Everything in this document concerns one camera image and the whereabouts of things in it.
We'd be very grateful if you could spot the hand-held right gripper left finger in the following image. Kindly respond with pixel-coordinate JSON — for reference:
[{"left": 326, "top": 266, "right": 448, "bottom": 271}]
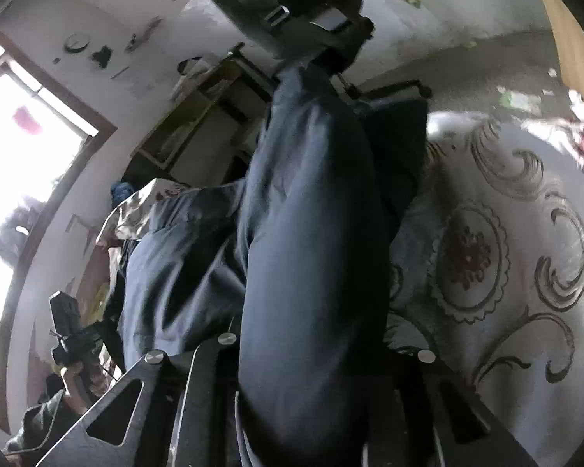
[{"left": 36, "top": 331, "right": 241, "bottom": 467}]

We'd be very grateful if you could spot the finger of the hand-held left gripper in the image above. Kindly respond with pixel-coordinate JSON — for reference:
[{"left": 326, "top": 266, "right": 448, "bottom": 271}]
[{"left": 49, "top": 291, "right": 82, "bottom": 334}]

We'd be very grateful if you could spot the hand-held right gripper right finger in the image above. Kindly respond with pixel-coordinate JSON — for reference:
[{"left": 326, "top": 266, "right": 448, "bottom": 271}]
[{"left": 370, "top": 348, "right": 538, "bottom": 467}]

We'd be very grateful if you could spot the dark blue garment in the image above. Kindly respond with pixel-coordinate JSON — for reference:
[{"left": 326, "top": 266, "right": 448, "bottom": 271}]
[{"left": 104, "top": 61, "right": 430, "bottom": 467}]

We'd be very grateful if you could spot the person's left hand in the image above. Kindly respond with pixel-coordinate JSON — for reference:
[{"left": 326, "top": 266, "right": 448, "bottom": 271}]
[{"left": 58, "top": 362, "right": 103, "bottom": 415}]

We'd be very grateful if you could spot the floral patterned cloth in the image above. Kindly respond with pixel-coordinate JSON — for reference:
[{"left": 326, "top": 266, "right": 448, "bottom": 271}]
[{"left": 95, "top": 177, "right": 198, "bottom": 250}]

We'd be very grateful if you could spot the small blue item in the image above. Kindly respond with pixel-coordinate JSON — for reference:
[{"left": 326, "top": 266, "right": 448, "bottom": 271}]
[{"left": 109, "top": 181, "right": 135, "bottom": 205}]

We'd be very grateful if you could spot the white swirl printed blanket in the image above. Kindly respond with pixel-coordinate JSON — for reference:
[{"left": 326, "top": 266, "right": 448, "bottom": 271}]
[{"left": 384, "top": 109, "right": 584, "bottom": 467}]

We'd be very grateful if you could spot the wooden shelf unit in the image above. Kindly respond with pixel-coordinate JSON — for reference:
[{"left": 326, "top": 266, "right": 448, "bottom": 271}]
[{"left": 127, "top": 53, "right": 283, "bottom": 186}]

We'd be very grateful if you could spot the green paper scrap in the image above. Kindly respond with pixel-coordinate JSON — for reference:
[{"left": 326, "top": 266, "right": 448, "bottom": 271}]
[{"left": 498, "top": 88, "right": 542, "bottom": 112}]

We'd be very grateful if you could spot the light wooden wardrobe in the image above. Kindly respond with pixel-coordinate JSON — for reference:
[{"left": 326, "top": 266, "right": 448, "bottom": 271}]
[{"left": 533, "top": 0, "right": 584, "bottom": 104}]

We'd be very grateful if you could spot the window with brown frame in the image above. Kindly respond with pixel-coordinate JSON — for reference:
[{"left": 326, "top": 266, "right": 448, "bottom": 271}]
[{"left": 0, "top": 29, "right": 118, "bottom": 431}]

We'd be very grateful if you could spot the round wall fixture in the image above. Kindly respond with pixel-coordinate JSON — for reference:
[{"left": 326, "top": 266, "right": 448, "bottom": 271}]
[{"left": 63, "top": 33, "right": 90, "bottom": 54}]

